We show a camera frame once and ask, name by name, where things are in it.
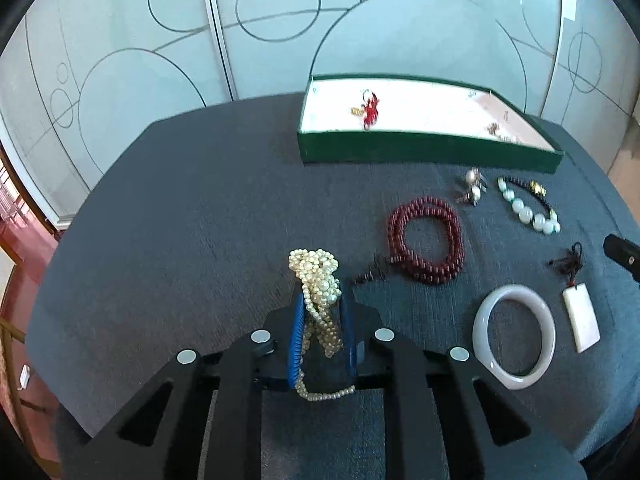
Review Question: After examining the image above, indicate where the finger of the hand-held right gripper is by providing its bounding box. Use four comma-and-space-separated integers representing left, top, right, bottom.
602, 233, 640, 287

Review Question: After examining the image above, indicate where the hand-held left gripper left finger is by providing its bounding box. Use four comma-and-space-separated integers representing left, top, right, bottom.
60, 292, 308, 480

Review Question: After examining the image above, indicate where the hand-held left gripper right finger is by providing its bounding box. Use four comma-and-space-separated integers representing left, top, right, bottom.
340, 297, 587, 480

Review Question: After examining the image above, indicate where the white pearl necklace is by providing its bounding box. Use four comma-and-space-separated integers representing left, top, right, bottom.
288, 247, 357, 402

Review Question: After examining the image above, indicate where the white pendant with black cord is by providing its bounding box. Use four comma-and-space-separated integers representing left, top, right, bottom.
548, 242, 601, 355

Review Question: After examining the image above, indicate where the jade bead bracelet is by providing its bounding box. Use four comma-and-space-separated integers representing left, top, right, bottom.
496, 175, 562, 235

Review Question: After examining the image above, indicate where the white jade bangle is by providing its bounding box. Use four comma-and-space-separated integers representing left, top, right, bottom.
472, 284, 556, 391

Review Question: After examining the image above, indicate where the dark red bead bracelet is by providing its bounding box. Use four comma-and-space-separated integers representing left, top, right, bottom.
354, 197, 466, 286

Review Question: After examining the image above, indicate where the green tray with white lining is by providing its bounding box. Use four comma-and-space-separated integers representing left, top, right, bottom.
297, 74, 565, 175

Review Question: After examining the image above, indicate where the red knot charm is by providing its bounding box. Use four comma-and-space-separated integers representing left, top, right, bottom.
349, 89, 384, 130

